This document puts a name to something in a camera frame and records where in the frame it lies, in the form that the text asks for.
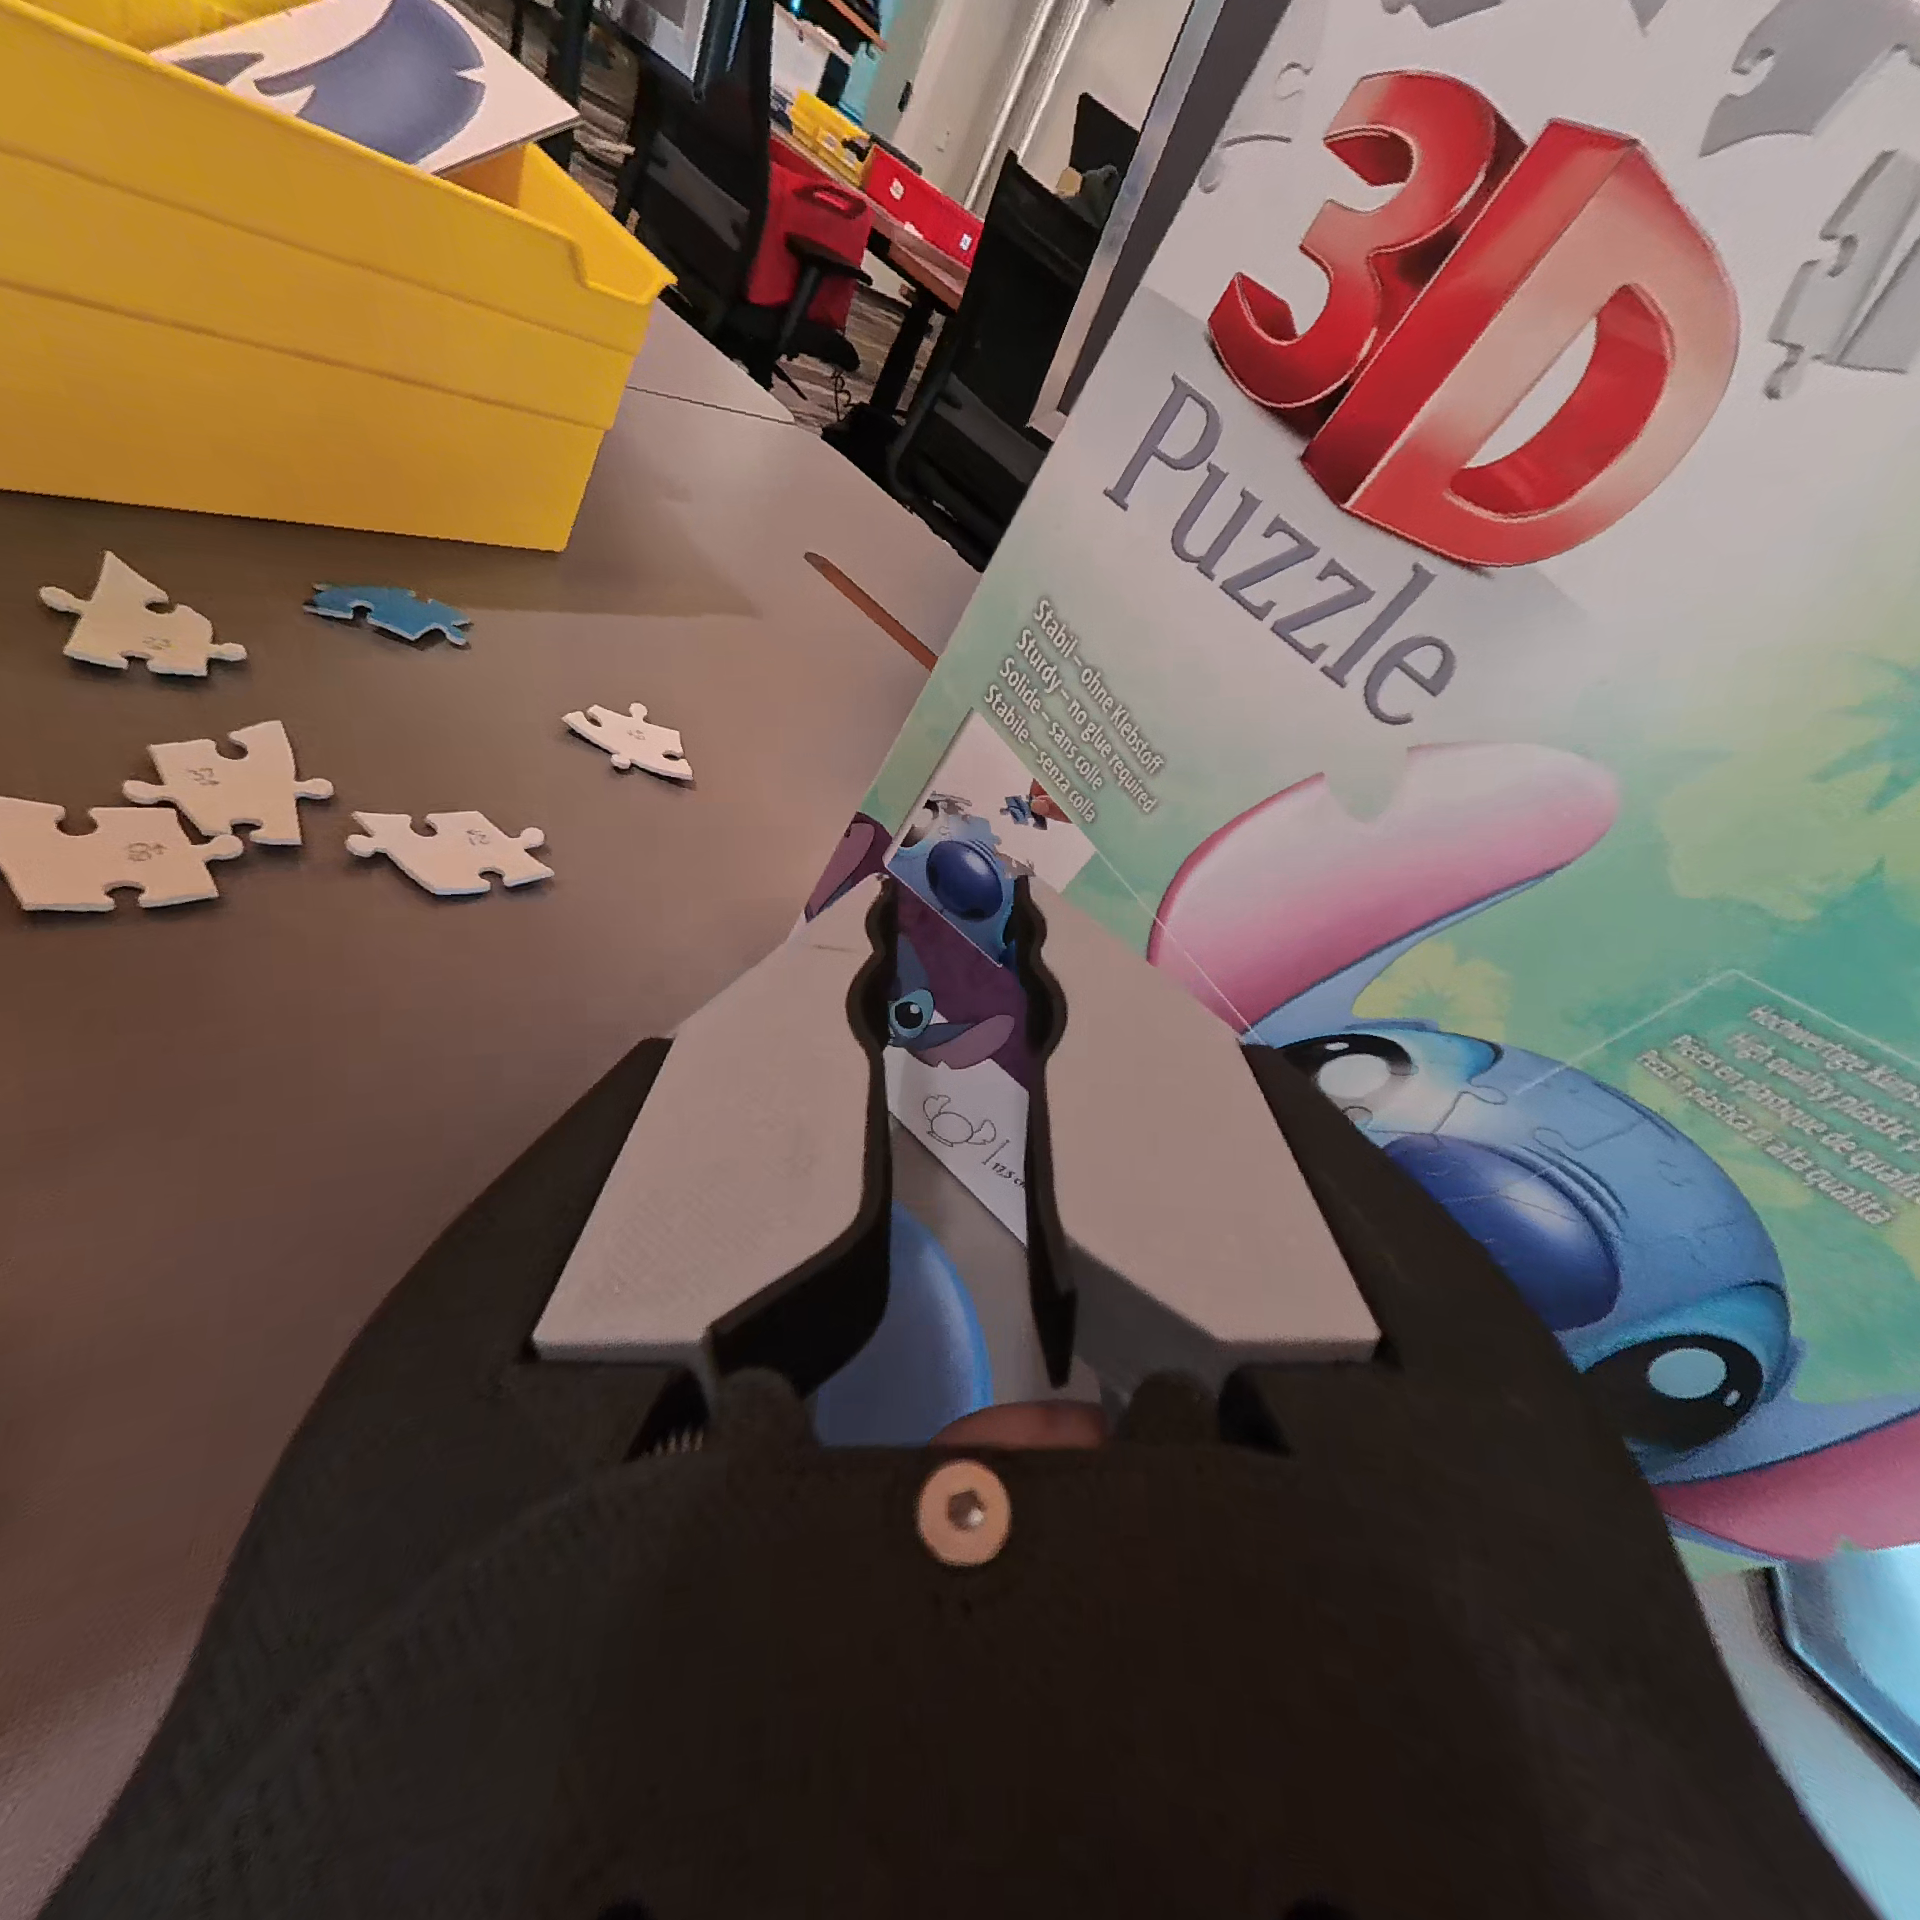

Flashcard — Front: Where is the black office chair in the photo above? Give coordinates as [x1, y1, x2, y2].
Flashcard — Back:
[884, 90, 1142, 563]

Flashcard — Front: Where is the colourful cartoon puzzle box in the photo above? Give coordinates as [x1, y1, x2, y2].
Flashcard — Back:
[802, 0, 1920, 1583]

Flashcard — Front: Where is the blue puzzle piece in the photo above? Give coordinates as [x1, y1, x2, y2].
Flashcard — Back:
[302, 579, 475, 650]

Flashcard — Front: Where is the scatter of puzzle pieces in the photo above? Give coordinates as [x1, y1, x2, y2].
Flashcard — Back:
[0, 550, 697, 913]

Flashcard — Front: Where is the yellow plastic bin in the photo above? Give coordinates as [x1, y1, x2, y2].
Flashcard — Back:
[0, 0, 679, 553]

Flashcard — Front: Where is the blue round plastic stand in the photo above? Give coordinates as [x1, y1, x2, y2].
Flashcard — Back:
[810, 1200, 1120, 1453]

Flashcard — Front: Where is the white card with blue ears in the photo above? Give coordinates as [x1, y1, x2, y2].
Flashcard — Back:
[151, 0, 584, 180]

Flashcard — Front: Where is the red storage bin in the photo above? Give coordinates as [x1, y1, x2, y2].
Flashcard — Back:
[866, 142, 989, 260]

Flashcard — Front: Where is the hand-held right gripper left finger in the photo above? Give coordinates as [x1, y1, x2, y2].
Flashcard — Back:
[528, 873, 901, 1404]

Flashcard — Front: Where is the small yellow storage bin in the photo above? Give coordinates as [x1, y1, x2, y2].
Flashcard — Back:
[786, 86, 884, 164]

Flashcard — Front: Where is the brown background desk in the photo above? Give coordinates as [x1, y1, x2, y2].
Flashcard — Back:
[876, 223, 979, 324]

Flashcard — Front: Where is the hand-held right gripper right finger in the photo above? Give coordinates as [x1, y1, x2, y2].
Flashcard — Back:
[1015, 873, 1387, 1398]

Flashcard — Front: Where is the red office chair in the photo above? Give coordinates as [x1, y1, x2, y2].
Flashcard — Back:
[734, 156, 876, 384]

